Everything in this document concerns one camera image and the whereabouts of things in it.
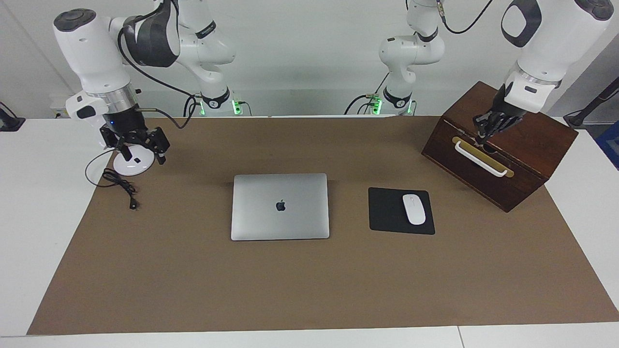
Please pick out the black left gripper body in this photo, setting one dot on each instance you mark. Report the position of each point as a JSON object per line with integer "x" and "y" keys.
{"x": 508, "y": 104}

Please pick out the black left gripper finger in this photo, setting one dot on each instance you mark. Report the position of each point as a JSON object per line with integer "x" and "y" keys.
{"x": 481, "y": 128}
{"x": 498, "y": 126}

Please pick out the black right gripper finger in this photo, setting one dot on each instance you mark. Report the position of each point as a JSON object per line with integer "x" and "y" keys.
{"x": 159, "y": 142}
{"x": 116, "y": 141}

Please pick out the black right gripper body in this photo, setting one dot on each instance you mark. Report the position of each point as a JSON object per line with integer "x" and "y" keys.
{"x": 126, "y": 123}

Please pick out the silver laptop computer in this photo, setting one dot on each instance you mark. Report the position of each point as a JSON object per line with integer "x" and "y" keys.
{"x": 300, "y": 217}

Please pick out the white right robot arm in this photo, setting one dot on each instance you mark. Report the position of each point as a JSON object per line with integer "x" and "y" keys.
{"x": 92, "y": 53}

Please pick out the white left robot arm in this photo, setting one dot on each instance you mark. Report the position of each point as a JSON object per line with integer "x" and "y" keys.
{"x": 556, "y": 38}

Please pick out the dark brown wooden box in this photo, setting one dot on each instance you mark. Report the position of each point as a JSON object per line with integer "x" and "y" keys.
{"x": 541, "y": 145}

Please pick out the white power strip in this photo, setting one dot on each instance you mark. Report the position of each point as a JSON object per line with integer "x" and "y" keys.
{"x": 58, "y": 107}

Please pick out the black stand with pole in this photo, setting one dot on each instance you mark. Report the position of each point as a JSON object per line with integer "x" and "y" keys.
{"x": 592, "y": 104}

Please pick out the white computer mouse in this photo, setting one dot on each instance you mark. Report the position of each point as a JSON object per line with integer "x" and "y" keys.
{"x": 414, "y": 210}

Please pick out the black clamp base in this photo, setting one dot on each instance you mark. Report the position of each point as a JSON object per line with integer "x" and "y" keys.
{"x": 9, "y": 121}

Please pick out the blue box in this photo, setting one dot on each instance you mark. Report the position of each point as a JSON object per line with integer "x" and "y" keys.
{"x": 610, "y": 145}

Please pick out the black mouse pad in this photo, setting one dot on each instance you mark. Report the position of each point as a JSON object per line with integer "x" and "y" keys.
{"x": 387, "y": 212}

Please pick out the brown paper table mat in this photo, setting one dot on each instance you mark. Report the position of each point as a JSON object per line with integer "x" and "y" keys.
{"x": 309, "y": 290}

